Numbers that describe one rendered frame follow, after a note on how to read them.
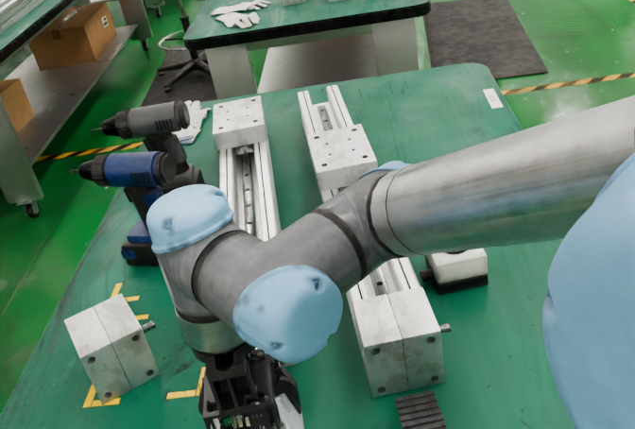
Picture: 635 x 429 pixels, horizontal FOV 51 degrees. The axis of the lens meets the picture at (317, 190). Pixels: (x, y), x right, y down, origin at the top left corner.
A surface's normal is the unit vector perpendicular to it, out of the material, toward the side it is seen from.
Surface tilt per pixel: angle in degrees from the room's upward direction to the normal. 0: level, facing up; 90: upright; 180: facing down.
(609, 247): 67
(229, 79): 90
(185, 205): 0
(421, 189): 54
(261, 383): 0
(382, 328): 0
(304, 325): 90
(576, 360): 85
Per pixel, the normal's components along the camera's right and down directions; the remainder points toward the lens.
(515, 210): -0.74, 0.44
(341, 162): -0.16, -0.84
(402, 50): -0.02, 0.52
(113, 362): 0.52, 0.37
